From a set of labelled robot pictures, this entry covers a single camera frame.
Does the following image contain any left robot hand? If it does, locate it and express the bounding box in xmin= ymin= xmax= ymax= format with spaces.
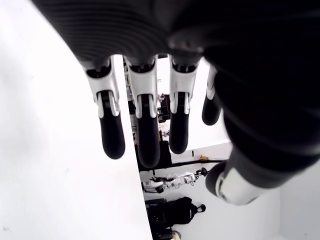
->
xmin=31 ymin=0 xmax=320 ymax=207

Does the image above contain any white humanoid robot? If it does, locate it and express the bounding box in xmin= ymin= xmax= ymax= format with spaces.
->
xmin=141 ymin=167 xmax=209 ymax=194

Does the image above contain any black backpack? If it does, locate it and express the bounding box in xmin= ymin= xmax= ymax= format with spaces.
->
xmin=144 ymin=196 xmax=207 ymax=234

